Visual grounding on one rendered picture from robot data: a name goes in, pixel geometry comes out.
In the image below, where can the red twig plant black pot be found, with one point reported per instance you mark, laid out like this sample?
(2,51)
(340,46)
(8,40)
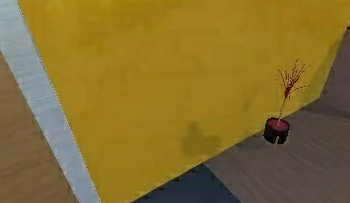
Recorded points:
(276,132)

